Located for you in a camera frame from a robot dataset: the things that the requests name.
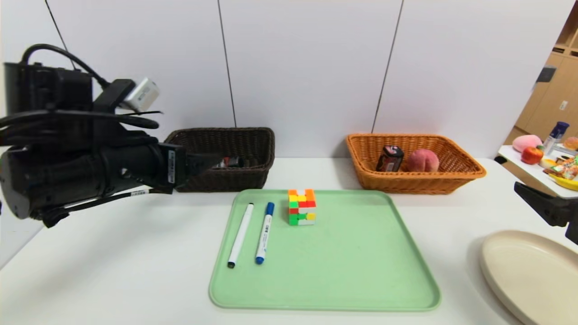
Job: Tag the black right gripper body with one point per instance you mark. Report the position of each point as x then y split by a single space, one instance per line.
571 223

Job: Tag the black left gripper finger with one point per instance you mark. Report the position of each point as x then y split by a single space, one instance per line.
201 163

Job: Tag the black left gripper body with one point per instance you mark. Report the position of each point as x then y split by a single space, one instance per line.
174 166

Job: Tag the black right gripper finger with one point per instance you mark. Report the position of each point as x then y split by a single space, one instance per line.
539 203

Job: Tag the black cosmetic tube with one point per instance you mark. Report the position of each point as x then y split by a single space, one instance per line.
231 161

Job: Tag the white marker blue cap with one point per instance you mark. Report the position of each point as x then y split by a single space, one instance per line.
265 232

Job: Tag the multicolour puzzle cube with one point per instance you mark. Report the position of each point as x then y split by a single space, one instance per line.
302 205

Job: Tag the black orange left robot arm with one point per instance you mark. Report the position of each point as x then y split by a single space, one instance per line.
45 180

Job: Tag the dark brown wicker basket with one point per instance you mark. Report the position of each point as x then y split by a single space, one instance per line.
253 176

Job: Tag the orange wicker basket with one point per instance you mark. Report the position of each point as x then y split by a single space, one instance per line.
406 183

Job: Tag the yellow banana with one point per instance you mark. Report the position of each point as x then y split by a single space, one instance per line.
566 183

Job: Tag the white side table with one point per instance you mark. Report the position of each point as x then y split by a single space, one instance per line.
524 171

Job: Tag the colourful snack packets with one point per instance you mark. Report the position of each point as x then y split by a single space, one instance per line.
564 170

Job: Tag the red apple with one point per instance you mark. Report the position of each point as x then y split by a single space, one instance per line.
532 156

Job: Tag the pink plush peach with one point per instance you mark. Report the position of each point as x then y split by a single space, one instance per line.
526 143

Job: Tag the cream oval plate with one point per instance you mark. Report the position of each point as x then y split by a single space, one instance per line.
533 275

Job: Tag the round orange bread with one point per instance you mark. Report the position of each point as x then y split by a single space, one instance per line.
571 144

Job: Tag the white bottle blue cap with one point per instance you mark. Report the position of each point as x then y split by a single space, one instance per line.
554 135

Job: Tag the white marker black cap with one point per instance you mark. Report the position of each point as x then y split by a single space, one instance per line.
240 234

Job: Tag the light wooden cabinet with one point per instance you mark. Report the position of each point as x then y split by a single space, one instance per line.
553 108

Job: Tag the light green plastic tray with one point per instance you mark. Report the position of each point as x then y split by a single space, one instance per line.
352 271

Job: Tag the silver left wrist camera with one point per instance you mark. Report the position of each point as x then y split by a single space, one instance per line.
143 92

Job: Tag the dark grey wall box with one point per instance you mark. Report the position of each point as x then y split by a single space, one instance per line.
544 75

